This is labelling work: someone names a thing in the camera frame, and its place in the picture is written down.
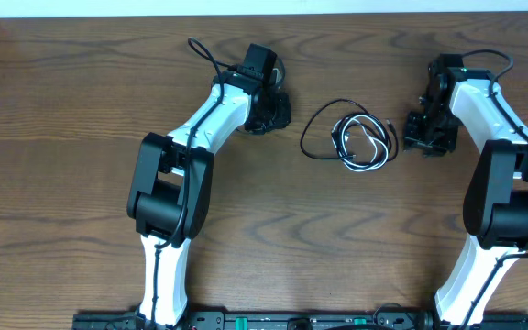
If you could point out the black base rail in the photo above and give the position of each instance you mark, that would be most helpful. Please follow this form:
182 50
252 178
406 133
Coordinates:
210 320

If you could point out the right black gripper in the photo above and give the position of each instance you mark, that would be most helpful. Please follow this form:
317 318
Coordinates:
412 137

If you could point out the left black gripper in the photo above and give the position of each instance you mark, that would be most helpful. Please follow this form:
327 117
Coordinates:
270 115

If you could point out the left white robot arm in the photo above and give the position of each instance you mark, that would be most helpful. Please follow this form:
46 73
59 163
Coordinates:
171 188

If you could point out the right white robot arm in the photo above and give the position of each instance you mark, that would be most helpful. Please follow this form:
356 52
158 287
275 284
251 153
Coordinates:
495 207

